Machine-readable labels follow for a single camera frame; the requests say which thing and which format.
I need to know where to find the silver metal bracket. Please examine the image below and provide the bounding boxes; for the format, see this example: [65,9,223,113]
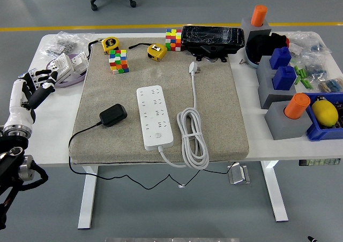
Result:
[227,164,251,185]

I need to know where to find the thin black adapter cord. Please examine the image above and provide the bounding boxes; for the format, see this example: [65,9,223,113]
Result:
[68,120,238,191]

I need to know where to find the white table leg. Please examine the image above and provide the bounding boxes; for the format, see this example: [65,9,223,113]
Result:
[261,161,289,223]
[77,165,100,230]

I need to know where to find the yellow lemon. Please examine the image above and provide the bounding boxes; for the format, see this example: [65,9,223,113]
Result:
[311,99,339,127]

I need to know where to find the orange cylinder peg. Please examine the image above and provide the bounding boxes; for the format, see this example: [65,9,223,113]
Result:
[250,5,268,27]
[284,93,311,119]

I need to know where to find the grey peg holder block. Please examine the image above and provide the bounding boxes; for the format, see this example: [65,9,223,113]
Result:
[257,70,297,110]
[264,100,314,141]
[256,55,278,78]
[240,17,272,42]

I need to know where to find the large clear parts bag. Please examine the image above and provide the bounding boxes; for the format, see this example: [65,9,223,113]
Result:
[288,31,333,63]

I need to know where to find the clear bag of resistors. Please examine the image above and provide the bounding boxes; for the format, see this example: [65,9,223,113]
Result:
[317,77,343,93]

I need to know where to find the black cloth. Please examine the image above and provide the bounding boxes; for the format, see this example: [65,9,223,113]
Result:
[245,32,289,66]

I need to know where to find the blue square peg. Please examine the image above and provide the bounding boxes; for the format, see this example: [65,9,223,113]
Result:
[272,65,297,91]
[269,46,292,70]

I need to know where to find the table control panel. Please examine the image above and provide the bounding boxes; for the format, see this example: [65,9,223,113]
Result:
[299,158,341,167]

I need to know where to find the clear bag blue connectors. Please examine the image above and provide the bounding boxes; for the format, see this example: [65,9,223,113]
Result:
[304,61,329,79]

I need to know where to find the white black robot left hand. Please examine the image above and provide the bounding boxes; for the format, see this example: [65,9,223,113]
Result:
[4,70,58,126]

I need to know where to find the yellow tape measure black label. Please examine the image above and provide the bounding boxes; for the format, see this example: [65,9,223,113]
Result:
[101,36,121,53]

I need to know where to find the blue plastic bin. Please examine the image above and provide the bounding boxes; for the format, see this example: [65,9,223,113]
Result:
[301,92,343,142]

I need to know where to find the black plug adapter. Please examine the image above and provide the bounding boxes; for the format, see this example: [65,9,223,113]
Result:
[99,103,128,127]

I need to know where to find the white wall socket panel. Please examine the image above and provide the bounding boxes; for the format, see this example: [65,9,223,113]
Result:
[70,51,89,74]

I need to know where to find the white socket panel round holes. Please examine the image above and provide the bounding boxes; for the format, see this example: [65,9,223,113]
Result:
[49,53,74,84]

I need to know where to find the black plastic-wrapped device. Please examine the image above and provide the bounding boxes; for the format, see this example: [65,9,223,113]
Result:
[181,25,246,63]

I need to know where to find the light blue round base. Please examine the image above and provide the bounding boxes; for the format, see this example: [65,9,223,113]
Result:
[245,48,260,69]

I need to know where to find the white power strip cable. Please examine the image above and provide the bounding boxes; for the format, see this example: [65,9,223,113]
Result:
[158,61,210,170]

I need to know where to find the yellow tape measure silver clip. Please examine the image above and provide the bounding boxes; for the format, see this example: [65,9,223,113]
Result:
[147,43,168,62]

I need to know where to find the purple tray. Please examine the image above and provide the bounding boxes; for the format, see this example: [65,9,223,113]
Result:
[46,53,89,89]

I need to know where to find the clear bag grey screws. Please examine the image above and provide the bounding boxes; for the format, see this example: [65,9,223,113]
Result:
[39,31,94,58]

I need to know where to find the white power strip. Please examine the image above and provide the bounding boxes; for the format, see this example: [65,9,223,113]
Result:
[136,85,174,151]

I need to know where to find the multicolour puzzle cube tower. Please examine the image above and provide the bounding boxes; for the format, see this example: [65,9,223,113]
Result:
[108,49,130,75]
[165,28,183,52]

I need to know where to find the grey-brown mat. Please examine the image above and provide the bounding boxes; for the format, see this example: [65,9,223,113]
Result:
[68,37,250,165]

